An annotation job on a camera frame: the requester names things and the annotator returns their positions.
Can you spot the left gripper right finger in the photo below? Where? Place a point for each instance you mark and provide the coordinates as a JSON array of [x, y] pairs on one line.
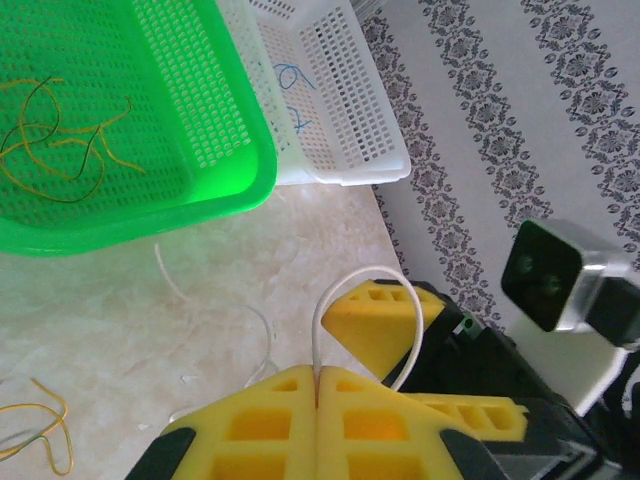
[[380, 400]]

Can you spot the green plastic basket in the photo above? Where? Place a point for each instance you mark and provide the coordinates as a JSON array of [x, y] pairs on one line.
[[150, 222]]

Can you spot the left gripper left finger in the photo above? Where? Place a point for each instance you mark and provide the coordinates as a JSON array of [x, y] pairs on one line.
[[260, 390]]

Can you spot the white plastic basket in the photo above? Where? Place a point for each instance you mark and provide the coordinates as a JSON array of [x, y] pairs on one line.
[[360, 172]]

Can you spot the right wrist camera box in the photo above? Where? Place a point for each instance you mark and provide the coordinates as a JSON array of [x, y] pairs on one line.
[[545, 280]]

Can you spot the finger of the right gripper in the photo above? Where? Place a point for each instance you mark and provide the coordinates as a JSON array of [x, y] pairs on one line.
[[375, 335], [510, 425]]

